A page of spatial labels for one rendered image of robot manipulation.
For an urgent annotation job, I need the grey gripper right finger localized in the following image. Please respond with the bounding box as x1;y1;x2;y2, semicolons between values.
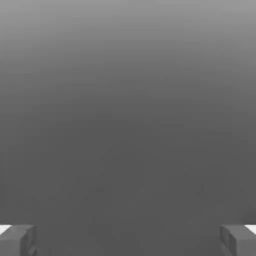
219;224;256;256

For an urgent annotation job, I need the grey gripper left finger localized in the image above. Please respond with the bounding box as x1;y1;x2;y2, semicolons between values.
0;224;38;256

